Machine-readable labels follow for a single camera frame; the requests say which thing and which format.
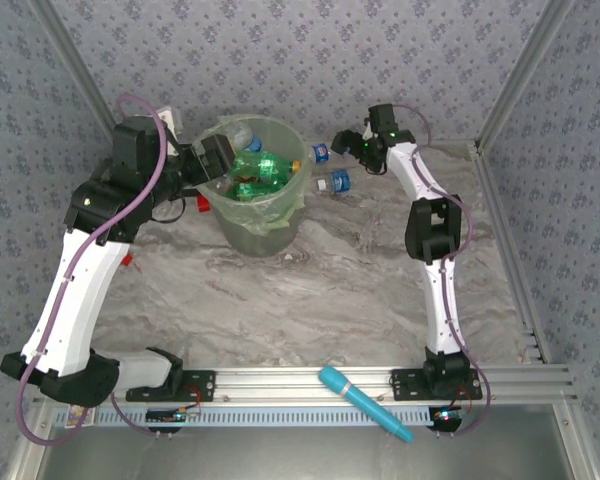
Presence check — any blue label clear bottle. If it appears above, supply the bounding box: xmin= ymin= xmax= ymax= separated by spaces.
xmin=223 ymin=122 xmax=265 ymax=154

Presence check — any green mesh plastic bin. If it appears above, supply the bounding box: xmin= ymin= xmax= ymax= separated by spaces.
xmin=192 ymin=113 xmax=315 ymax=259

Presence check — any blue label bottle white cap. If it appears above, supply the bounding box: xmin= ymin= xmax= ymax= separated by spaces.
xmin=315 ymin=168 xmax=355 ymax=194

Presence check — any small green circuit board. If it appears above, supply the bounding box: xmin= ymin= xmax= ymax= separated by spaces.
xmin=144 ymin=407 xmax=202 ymax=425
xmin=429 ymin=405 xmax=469 ymax=432

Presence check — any small picture card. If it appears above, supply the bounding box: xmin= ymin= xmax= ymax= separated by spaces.
xmin=65 ymin=403 xmax=97 ymax=430

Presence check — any teal pen-shaped tool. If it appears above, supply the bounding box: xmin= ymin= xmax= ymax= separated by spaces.
xmin=318 ymin=365 xmax=415 ymax=444

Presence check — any grey metal panel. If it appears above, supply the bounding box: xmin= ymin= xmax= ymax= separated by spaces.
xmin=9 ymin=404 xmax=600 ymax=480

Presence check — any thin black cable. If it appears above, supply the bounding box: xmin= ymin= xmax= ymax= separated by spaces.
xmin=151 ymin=195 xmax=188 ymax=225

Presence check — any aluminium back rail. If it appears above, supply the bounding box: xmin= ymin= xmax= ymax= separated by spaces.
xmin=299 ymin=137 xmax=481 ymax=149

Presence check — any aluminium frame post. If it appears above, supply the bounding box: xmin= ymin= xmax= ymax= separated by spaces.
xmin=29 ymin=0 xmax=124 ymax=144
xmin=474 ymin=0 xmax=579 ymax=151

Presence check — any aluminium side rail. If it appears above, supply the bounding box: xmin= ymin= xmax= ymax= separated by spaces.
xmin=472 ymin=142 xmax=554 ymax=366

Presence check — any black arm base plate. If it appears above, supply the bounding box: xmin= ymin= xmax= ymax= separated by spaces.
xmin=124 ymin=368 xmax=217 ymax=404
xmin=390 ymin=368 xmax=484 ymax=402

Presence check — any aluminium front rail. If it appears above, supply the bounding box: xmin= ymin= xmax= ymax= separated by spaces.
xmin=34 ymin=364 xmax=579 ymax=407

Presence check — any slotted grey cable duct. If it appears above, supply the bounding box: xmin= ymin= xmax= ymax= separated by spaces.
xmin=53 ymin=404 xmax=439 ymax=429

